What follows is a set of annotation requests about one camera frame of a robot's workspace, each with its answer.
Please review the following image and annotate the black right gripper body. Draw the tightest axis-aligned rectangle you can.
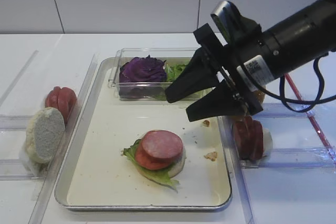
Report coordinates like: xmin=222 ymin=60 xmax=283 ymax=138
xmin=194 ymin=23 xmax=263 ymax=115

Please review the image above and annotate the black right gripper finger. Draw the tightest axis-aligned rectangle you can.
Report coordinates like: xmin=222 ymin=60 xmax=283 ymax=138
xmin=186 ymin=81 xmax=246 ymax=122
xmin=165 ymin=47 xmax=219 ymax=103

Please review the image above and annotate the pink meat patty slice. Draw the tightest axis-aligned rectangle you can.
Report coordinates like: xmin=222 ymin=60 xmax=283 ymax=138
xmin=141 ymin=130 xmax=184 ymax=159

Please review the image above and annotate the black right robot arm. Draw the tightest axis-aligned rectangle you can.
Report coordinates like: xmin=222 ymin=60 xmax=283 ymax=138
xmin=165 ymin=0 xmax=335 ymax=122

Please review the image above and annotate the green lettuce in container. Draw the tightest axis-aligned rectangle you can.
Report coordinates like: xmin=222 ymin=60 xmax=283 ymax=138
xmin=153 ymin=63 xmax=204 ymax=100

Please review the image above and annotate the dark red meat patties stack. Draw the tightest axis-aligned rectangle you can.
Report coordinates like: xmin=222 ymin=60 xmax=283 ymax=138
xmin=232 ymin=116 xmax=264 ymax=162

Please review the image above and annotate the tomato slice on tray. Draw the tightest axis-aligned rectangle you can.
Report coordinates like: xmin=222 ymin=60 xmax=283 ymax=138
xmin=134 ymin=141 xmax=173 ymax=170

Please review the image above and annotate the lettuce leaf on tray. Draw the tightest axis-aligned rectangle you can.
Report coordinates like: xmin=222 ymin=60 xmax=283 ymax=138
xmin=121 ymin=139 xmax=186 ymax=191

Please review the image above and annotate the red tomato slices stack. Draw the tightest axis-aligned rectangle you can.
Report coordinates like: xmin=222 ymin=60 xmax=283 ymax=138
xmin=45 ymin=86 xmax=77 ymax=125

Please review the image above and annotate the clear right upper track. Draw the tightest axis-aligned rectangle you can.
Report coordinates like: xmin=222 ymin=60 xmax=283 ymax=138
xmin=259 ymin=102 xmax=336 ymax=116

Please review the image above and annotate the clear track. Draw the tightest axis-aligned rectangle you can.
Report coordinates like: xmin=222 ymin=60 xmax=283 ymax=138
xmin=240 ymin=147 xmax=335 ymax=168
xmin=259 ymin=102 xmax=336 ymax=116

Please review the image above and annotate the purple cabbage leaf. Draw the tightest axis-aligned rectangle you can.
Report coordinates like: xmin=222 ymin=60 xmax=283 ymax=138
xmin=119 ymin=55 xmax=166 ymax=83

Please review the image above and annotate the clear plastic salad container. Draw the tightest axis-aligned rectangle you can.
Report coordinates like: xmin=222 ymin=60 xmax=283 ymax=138
xmin=107 ymin=47 xmax=211 ymax=101

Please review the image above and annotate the bun bottom on tray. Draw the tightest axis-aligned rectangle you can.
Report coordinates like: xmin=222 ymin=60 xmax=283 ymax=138
xmin=136 ymin=129 xmax=187 ymax=184

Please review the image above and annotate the clear right lower track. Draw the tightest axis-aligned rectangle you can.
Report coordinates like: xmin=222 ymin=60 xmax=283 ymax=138
xmin=240 ymin=147 xmax=335 ymax=168

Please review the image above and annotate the red thin rod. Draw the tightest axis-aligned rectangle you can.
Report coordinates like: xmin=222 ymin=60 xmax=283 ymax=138
xmin=285 ymin=74 xmax=335 ymax=164

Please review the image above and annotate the metal baking tray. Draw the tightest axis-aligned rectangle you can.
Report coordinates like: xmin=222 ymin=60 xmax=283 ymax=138
xmin=55 ymin=58 xmax=232 ymax=212

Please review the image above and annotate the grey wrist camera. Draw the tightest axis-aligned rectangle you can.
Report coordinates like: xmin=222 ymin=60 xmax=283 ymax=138
xmin=211 ymin=1 xmax=240 ymax=44

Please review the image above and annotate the clear right rack rail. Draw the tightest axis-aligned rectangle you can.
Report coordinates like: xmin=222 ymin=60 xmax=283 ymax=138
xmin=217 ymin=116 xmax=256 ymax=223

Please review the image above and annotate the clear rack rail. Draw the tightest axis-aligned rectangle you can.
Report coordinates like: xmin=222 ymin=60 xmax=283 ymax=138
xmin=217 ymin=116 xmax=256 ymax=223
xmin=28 ymin=54 xmax=99 ymax=224

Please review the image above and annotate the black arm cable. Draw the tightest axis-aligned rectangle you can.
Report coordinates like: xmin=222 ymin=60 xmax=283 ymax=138
xmin=258 ymin=50 xmax=330 ymax=112

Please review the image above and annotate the clear left rack rail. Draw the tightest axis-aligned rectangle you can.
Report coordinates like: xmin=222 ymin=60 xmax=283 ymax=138
xmin=28 ymin=54 xmax=99 ymax=224

